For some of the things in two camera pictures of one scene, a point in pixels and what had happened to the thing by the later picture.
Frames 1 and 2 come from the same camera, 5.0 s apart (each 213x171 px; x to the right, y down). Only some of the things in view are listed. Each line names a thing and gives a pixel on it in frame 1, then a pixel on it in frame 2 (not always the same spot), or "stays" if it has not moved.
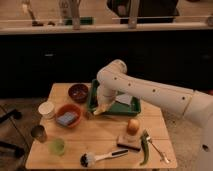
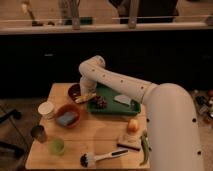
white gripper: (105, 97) -> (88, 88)
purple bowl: (78, 93) stays
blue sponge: (66, 119) stays
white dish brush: (89, 159) stays
